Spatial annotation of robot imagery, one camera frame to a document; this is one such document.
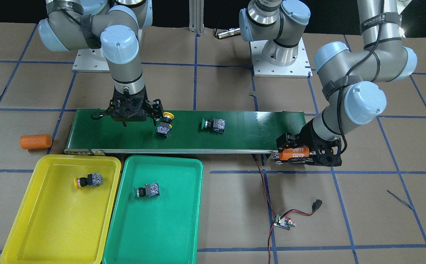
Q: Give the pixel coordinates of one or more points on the green conveyor belt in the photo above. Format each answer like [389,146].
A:
[246,132]

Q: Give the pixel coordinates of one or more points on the plain orange cylinder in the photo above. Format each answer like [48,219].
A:
[36,141]

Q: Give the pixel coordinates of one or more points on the yellow plastic tray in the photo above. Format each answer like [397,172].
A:
[57,223]

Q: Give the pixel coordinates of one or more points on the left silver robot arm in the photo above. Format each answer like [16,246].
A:
[348,78]

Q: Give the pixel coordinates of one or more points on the aluminium frame post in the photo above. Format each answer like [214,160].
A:
[195,10]

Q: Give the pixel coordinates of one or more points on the red black wire board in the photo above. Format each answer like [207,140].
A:
[280,220]

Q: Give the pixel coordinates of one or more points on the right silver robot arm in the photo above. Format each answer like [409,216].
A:
[77,24]

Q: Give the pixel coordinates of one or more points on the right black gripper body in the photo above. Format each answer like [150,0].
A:
[156,108]

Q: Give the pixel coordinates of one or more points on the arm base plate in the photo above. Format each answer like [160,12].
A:
[88,60]
[300,68]

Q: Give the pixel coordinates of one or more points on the yellow push button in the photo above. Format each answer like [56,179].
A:
[92,180]
[165,125]

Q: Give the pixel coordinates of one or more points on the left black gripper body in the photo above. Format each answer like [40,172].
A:
[307,137]

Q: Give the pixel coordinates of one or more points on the silver metal connector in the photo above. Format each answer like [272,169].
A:
[227,33]

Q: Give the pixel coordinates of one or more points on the orange cylinder battery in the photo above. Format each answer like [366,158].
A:
[299,152]

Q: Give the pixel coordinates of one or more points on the green push button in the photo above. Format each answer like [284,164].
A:
[215,125]
[149,190]

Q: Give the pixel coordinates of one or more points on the green plastic tray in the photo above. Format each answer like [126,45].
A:
[158,230]

